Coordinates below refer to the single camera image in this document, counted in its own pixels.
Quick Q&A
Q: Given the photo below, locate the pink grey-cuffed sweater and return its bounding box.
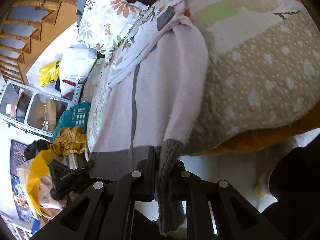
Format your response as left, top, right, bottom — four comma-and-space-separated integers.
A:
89, 11, 209, 235

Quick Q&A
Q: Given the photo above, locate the yellow cloth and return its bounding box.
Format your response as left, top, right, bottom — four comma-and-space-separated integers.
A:
50, 126, 87, 157

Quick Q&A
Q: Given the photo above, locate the teal printed package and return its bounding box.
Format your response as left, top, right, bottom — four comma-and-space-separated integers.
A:
53, 101, 91, 141

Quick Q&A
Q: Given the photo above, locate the metal storage shelf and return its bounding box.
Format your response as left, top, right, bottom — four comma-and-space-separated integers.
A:
1, 79, 72, 140

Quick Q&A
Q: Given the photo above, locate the yellow plastic bag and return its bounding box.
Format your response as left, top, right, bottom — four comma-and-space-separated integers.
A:
39, 59, 61, 87

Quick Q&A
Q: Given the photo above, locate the white plastic bag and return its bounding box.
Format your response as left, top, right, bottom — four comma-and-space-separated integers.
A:
59, 44, 97, 96

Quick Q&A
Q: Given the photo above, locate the white floral pillow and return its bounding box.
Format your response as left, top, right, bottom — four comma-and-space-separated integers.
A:
77, 0, 147, 60

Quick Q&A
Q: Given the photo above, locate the wooden bed headboard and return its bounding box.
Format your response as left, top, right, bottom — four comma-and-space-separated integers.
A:
1, 0, 78, 85

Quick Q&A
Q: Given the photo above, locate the heart-patterned patchwork quilt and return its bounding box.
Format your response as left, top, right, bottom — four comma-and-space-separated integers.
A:
85, 0, 320, 156

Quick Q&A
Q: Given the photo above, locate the white printed garment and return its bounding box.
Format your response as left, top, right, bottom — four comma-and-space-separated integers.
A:
107, 0, 186, 88

